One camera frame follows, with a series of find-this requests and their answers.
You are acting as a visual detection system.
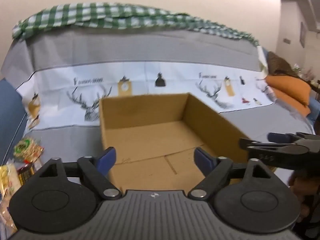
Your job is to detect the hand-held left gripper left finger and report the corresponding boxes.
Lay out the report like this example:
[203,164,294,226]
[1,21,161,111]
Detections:
[32,147,123,200]

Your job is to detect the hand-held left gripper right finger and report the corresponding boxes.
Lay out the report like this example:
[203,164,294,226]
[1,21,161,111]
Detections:
[187,147,278,200]

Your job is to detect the dark purple snack packet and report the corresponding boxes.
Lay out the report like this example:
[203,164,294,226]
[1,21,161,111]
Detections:
[17,164,35,181]

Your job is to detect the orange pillow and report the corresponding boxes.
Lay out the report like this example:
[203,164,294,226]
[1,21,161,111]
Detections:
[265,75,312,117]

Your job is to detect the brown cardboard box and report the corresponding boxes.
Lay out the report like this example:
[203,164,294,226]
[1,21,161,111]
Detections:
[99,93,253,193]

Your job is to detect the brown furry pillow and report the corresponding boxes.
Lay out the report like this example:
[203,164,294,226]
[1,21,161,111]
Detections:
[266,51,297,77]

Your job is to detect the blue upholstered bench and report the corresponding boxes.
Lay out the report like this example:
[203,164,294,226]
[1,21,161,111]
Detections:
[0,79,28,165]

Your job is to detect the white patterned pillow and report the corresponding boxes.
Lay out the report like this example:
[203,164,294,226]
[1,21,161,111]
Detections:
[256,46,269,75]

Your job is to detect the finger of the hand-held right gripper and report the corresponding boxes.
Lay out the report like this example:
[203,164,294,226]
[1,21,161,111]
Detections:
[267,132,320,144]
[239,137,320,171]

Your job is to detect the round grain snack packet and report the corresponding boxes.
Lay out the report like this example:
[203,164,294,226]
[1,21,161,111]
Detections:
[14,137,44,161]

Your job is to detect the framed wall picture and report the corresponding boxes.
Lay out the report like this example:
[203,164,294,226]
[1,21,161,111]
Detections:
[300,21,306,48]

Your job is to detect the cluttered shelf decorations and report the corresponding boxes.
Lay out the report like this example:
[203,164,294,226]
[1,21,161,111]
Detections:
[294,64,320,90]

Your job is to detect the green checked cloth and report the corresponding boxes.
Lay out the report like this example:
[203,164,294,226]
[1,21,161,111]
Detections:
[12,2,260,47]

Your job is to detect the grey printed bed sheet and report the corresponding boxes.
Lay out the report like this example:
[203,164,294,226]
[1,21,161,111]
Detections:
[0,26,315,190]

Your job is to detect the pale plastic snack packet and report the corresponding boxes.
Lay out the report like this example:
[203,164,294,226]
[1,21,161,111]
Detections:
[0,192,18,233]

